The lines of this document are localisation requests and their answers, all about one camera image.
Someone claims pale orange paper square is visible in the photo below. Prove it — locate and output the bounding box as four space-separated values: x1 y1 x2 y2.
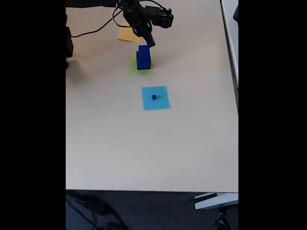
117 22 142 43

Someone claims green paper square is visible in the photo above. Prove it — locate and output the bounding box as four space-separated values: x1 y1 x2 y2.
128 54 154 76

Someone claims blue paper square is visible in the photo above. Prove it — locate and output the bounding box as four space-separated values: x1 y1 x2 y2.
141 85 171 111

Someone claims extra large blue cube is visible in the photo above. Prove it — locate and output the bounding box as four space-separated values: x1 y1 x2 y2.
136 51 153 70

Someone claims white table foot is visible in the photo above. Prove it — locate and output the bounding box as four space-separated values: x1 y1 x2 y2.
194 192 239 211

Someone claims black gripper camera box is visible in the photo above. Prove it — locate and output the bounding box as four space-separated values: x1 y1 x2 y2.
143 6 174 28

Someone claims black floor cable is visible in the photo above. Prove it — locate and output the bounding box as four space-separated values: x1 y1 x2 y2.
66 191 127 230

